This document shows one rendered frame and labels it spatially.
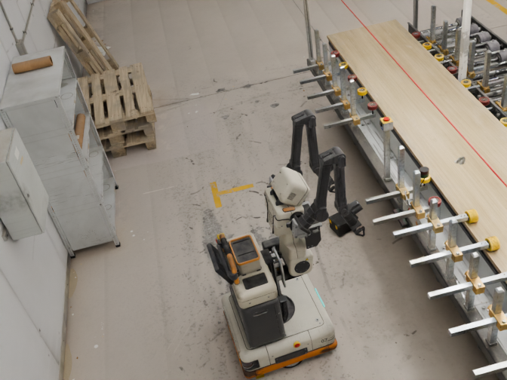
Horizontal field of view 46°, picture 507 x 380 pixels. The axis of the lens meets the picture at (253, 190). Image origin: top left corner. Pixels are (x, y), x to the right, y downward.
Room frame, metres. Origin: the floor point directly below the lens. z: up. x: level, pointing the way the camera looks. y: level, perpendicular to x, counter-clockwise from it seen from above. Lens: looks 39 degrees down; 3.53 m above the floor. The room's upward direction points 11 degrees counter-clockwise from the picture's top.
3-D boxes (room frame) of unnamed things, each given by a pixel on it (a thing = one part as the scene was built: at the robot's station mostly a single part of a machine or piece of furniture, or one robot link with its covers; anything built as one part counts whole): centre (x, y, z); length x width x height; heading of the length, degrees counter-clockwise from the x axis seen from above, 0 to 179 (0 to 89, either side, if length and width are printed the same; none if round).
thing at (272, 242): (2.80, -0.14, 0.68); 0.28 x 0.27 x 0.25; 9
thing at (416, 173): (2.85, -1.02, 0.91); 0.04 x 0.04 x 0.48; 4
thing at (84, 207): (4.42, 1.51, 0.78); 0.90 x 0.45 x 1.55; 4
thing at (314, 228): (2.76, -0.27, 0.99); 0.28 x 0.16 x 0.22; 9
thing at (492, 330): (1.85, -1.09, 0.90); 0.04 x 0.04 x 0.48; 4
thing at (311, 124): (3.00, -0.41, 1.40); 0.11 x 0.06 x 0.43; 9
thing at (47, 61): (4.53, 1.53, 1.59); 0.30 x 0.08 x 0.08; 94
